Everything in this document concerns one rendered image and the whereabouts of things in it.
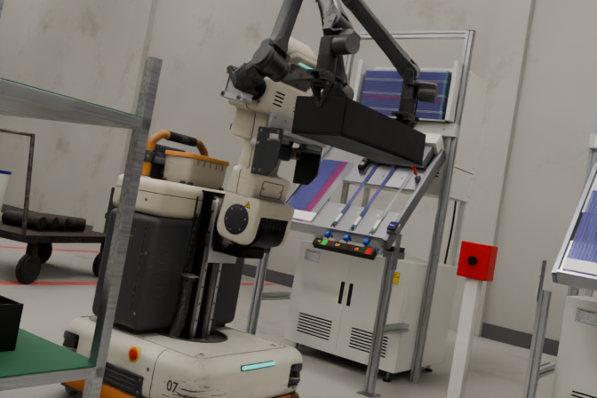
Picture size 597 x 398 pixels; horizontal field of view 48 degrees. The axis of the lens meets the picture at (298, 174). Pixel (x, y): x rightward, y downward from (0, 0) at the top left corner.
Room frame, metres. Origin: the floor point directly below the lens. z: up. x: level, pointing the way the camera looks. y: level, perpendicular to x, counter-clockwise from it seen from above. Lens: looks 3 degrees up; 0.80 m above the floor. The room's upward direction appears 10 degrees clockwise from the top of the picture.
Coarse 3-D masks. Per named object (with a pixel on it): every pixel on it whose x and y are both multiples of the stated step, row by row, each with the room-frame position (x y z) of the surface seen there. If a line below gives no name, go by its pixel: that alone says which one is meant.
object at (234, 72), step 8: (248, 64) 2.12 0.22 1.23; (232, 72) 2.12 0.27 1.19; (240, 72) 2.12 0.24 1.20; (248, 72) 2.12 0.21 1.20; (256, 72) 2.11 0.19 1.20; (232, 80) 2.11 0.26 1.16; (240, 80) 2.12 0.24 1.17; (248, 80) 2.12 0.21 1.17; (256, 80) 2.13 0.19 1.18; (240, 88) 2.12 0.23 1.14; (248, 88) 2.14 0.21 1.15
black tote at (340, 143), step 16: (304, 96) 1.94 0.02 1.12; (304, 112) 1.93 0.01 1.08; (320, 112) 1.90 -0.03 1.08; (336, 112) 1.87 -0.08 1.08; (352, 112) 1.89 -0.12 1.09; (368, 112) 1.97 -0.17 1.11; (304, 128) 1.93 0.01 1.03; (320, 128) 1.90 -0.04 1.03; (336, 128) 1.87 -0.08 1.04; (352, 128) 1.90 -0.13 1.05; (368, 128) 1.98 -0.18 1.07; (384, 128) 2.06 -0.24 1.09; (400, 128) 2.16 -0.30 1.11; (336, 144) 2.07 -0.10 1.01; (352, 144) 2.01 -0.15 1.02; (368, 144) 1.99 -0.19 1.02; (384, 144) 2.08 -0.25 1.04; (400, 144) 2.17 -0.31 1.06; (416, 144) 2.27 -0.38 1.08; (384, 160) 2.33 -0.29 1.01; (400, 160) 2.26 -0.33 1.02; (416, 160) 2.28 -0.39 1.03
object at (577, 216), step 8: (592, 176) 3.01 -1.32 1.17; (584, 192) 2.96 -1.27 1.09; (584, 200) 2.92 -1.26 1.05; (576, 216) 2.86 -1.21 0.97; (576, 224) 2.84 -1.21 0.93; (568, 232) 2.81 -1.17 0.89; (576, 232) 2.86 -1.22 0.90; (568, 240) 2.78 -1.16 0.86; (560, 256) 2.73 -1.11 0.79; (560, 264) 2.71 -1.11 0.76; (552, 272) 2.68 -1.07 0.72
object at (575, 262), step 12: (588, 204) 2.89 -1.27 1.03; (588, 216) 2.84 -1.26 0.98; (588, 228) 2.79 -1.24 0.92; (576, 240) 2.77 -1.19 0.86; (588, 240) 2.75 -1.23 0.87; (576, 252) 2.72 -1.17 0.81; (588, 252) 2.70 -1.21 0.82; (564, 264) 2.69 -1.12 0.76; (576, 264) 2.68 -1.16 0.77; (588, 264) 2.66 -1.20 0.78
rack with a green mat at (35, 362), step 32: (0, 0) 1.27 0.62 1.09; (160, 64) 1.61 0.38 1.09; (0, 96) 1.37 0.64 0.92; (32, 96) 1.35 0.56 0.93; (64, 96) 1.42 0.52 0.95; (128, 128) 1.64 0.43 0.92; (128, 160) 1.61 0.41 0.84; (128, 192) 1.59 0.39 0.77; (128, 224) 1.61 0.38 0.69; (0, 352) 1.57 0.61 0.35; (32, 352) 1.61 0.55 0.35; (64, 352) 1.66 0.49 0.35; (96, 352) 1.60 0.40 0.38; (0, 384) 1.40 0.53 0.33; (32, 384) 1.46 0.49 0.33; (96, 384) 1.60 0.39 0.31
